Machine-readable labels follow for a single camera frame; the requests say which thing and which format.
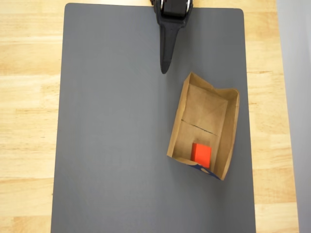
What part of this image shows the red cube with white letter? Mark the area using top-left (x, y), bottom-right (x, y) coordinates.
top-left (191, 142), bottom-right (212, 169)

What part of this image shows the brown paper box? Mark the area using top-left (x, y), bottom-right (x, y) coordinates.
top-left (167, 71), bottom-right (241, 182)

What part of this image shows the grey mat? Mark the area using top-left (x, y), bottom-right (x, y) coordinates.
top-left (50, 2), bottom-right (257, 233)

